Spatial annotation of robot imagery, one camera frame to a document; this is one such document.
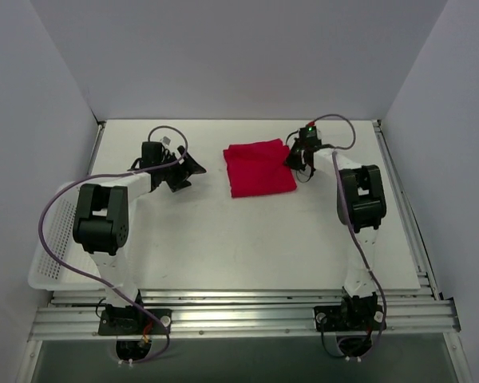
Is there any red t-shirt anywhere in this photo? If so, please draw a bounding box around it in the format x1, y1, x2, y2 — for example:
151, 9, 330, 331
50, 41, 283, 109
223, 139, 297, 199

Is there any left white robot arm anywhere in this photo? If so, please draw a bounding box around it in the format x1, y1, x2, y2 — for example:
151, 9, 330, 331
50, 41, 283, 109
73, 141, 207, 334

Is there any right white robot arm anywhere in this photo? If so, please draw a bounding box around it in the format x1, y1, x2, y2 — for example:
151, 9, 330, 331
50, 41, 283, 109
284, 124, 387, 330

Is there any white perforated plastic basket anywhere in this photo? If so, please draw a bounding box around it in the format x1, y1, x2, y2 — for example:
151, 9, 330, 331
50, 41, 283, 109
27, 181, 137, 291

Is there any black thin cable loop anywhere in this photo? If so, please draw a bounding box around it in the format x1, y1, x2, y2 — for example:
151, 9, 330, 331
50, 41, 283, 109
285, 133, 316, 184

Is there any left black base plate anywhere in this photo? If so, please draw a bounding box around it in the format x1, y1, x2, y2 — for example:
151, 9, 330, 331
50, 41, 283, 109
97, 306, 170, 336

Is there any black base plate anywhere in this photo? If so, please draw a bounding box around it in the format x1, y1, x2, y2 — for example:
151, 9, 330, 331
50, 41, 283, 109
97, 306, 170, 336
313, 305, 386, 333

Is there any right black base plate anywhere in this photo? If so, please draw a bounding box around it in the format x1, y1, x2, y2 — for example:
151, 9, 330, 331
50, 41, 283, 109
313, 305, 386, 333

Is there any aluminium extrusion rail frame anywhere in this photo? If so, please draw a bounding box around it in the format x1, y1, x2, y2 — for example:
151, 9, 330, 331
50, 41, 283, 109
30, 287, 461, 341

